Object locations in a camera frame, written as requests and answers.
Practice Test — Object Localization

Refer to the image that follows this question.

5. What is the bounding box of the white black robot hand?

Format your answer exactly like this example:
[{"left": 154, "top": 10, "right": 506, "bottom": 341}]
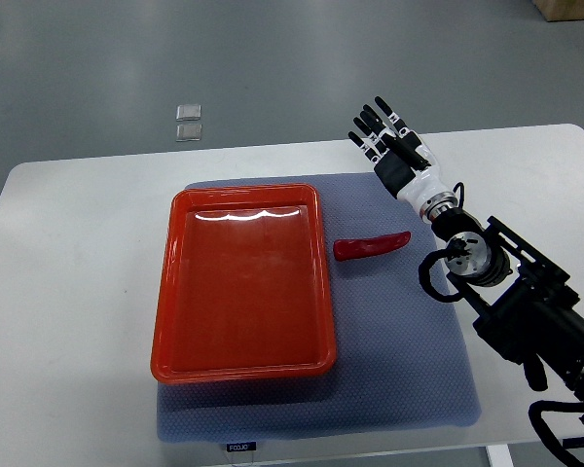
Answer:
[{"left": 348, "top": 96, "right": 464, "bottom": 223}]

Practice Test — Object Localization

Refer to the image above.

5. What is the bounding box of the red pepper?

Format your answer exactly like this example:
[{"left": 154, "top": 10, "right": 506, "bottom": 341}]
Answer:
[{"left": 333, "top": 231, "right": 412, "bottom": 262}]

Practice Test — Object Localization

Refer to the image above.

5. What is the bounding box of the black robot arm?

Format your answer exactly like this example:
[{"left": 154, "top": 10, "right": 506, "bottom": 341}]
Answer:
[{"left": 419, "top": 192, "right": 584, "bottom": 466}]

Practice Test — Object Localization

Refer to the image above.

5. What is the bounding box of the red plastic tray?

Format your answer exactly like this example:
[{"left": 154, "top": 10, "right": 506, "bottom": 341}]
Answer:
[{"left": 150, "top": 183, "right": 337, "bottom": 384}]

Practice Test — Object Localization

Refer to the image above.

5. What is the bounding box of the blue grey mesh mat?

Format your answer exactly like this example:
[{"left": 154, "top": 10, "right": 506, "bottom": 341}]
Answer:
[{"left": 158, "top": 173, "right": 480, "bottom": 444}]

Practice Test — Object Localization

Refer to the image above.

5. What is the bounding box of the cardboard box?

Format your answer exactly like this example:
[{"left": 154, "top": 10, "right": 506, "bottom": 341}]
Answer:
[{"left": 532, "top": 0, "right": 584, "bottom": 22}]

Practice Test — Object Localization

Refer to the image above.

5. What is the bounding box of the lower metal floor plate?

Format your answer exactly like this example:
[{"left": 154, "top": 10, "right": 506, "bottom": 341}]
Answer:
[{"left": 176, "top": 123, "right": 202, "bottom": 142}]

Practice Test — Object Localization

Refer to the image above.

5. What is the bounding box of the metal floor plate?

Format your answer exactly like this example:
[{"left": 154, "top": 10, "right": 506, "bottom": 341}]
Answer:
[
  {"left": 176, "top": 123, "right": 202, "bottom": 142},
  {"left": 176, "top": 103, "right": 201, "bottom": 122}
]

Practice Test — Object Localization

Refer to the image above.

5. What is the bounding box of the upper metal floor plate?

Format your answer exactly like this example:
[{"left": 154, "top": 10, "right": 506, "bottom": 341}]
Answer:
[{"left": 176, "top": 103, "right": 201, "bottom": 122}]

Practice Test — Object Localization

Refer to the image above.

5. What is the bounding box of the white table leg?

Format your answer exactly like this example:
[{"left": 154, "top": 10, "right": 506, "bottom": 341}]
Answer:
[{"left": 485, "top": 444, "right": 514, "bottom": 467}]

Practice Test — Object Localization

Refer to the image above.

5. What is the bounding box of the black label tag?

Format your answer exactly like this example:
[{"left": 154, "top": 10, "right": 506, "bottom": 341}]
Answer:
[{"left": 226, "top": 441, "right": 257, "bottom": 453}]

